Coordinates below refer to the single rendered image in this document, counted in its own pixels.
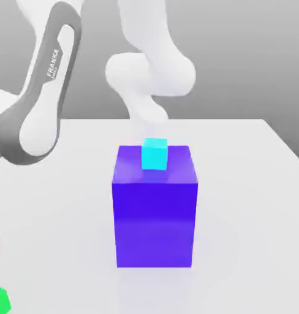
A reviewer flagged large purple box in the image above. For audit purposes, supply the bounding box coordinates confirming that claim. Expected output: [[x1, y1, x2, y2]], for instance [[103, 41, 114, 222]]
[[112, 145, 199, 269]]

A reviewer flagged small cyan cube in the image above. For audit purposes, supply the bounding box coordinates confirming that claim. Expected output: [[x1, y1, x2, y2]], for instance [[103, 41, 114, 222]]
[[141, 137, 168, 171]]

